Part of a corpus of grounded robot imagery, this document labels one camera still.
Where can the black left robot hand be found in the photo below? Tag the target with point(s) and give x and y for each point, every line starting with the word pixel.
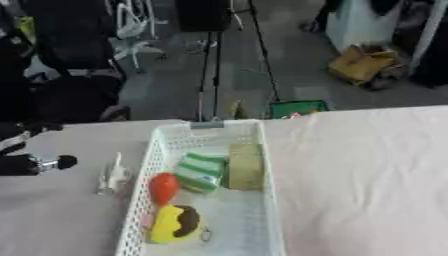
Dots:
pixel 20 163

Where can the green box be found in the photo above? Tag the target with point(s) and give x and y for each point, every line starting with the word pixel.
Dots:
pixel 297 108

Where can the black office chair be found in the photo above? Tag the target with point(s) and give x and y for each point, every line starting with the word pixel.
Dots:
pixel 70 66

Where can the red toy fruit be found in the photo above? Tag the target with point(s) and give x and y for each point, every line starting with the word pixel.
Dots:
pixel 163 187

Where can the yellow and brown soft toy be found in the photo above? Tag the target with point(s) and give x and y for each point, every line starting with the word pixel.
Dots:
pixel 174 223

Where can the white chair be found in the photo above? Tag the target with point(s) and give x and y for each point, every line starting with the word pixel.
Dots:
pixel 135 33

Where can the green and white striped pack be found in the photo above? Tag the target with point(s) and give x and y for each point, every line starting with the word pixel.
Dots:
pixel 199 172

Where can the black tripod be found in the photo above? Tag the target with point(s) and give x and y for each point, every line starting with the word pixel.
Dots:
pixel 213 66

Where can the olive green rectangular block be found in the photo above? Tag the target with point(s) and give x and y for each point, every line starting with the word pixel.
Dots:
pixel 245 166

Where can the white perforated plastic basket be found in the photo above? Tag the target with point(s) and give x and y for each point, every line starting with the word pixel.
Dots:
pixel 245 213

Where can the tan bag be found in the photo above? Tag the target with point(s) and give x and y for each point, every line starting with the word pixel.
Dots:
pixel 364 65

